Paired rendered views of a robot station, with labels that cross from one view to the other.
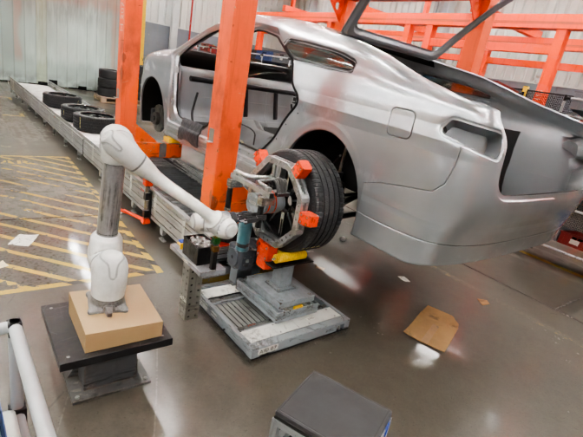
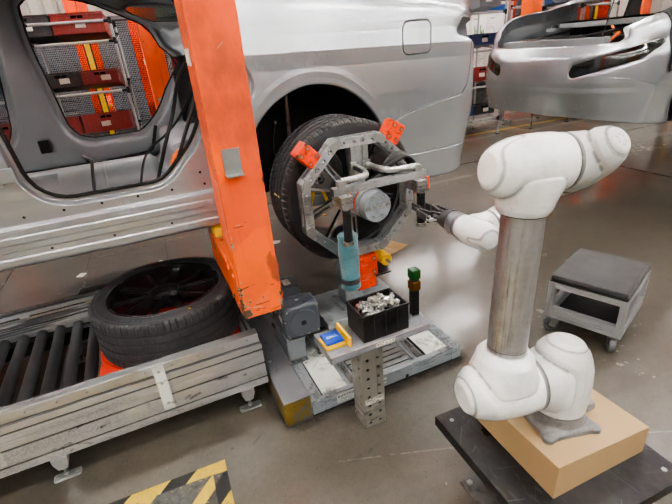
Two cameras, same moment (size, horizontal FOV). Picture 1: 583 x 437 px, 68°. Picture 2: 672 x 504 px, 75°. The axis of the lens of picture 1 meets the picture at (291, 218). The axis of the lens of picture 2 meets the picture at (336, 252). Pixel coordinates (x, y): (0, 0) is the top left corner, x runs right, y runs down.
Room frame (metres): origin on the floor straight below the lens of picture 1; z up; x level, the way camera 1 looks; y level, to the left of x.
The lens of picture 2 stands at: (2.08, 1.92, 1.47)
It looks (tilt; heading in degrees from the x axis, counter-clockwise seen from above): 25 degrees down; 289
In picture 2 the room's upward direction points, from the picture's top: 5 degrees counter-clockwise
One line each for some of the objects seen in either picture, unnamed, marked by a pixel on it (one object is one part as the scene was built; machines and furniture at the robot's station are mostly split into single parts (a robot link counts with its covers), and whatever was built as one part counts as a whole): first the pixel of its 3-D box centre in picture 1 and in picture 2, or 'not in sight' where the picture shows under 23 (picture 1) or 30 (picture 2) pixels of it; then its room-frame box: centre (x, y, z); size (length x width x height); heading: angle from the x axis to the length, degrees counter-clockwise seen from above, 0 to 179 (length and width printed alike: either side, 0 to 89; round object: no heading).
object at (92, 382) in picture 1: (105, 346); (543, 475); (1.83, 0.82, 0.15); 0.50 x 0.50 x 0.30; 40
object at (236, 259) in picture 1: (254, 260); (291, 313); (2.95, 0.21, 0.26); 0.42 x 0.18 x 0.35; 132
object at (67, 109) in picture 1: (82, 114); not in sight; (7.15, 3.74, 0.39); 0.66 x 0.66 x 0.24
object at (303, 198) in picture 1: (275, 201); (358, 196); (2.59, 0.12, 0.85); 0.54 x 0.07 x 0.54; 42
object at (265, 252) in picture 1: (271, 253); (359, 266); (2.61, 0.09, 0.48); 0.16 x 0.12 x 0.17; 132
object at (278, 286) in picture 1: (283, 272); (349, 284); (2.70, -0.01, 0.32); 0.40 x 0.30 x 0.28; 42
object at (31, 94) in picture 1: (59, 108); not in sight; (8.37, 4.84, 0.19); 6.82 x 0.86 x 0.39; 42
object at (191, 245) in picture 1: (199, 248); (377, 313); (2.43, 0.52, 0.51); 0.20 x 0.14 x 0.13; 42
